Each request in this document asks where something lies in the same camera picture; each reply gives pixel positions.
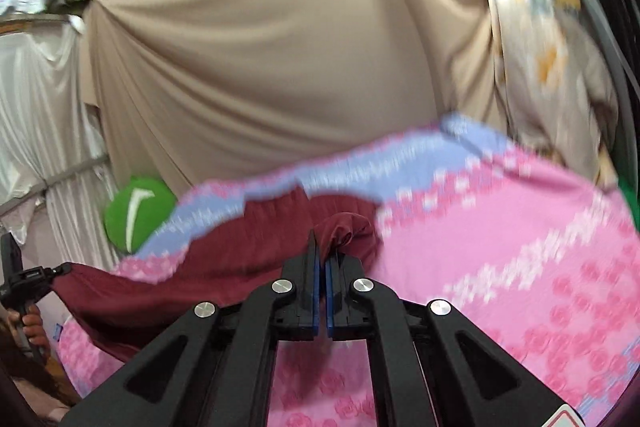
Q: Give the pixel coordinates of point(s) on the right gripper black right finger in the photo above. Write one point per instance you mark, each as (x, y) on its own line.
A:
(344, 320)

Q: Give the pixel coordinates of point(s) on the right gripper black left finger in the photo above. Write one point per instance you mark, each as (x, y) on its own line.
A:
(300, 317)

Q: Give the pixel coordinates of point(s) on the maroon quilted down jacket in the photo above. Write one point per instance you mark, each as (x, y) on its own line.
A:
(224, 266)

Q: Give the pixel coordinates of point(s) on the white satin curtain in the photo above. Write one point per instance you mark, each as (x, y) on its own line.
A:
(53, 154)

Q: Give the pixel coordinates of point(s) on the green plush pillow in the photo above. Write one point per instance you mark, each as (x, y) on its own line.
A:
(136, 212)

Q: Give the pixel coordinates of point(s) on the pink floral bed quilt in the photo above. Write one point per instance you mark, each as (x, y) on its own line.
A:
(543, 261)

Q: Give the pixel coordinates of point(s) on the beige draped curtain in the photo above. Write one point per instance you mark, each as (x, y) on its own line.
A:
(192, 90)

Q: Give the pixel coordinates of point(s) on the person's left hand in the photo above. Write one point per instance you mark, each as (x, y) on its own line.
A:
(28, 328)

